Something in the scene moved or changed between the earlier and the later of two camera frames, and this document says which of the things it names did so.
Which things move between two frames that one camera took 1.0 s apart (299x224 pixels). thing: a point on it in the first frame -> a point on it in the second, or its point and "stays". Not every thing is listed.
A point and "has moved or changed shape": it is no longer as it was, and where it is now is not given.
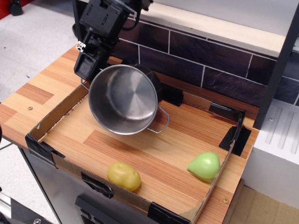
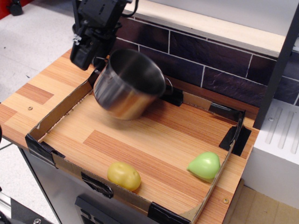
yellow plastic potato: [124, 175] stays
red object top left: [4, 10] stays
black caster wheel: [16, 9] stays
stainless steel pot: [124, 99] has moved or changed shape
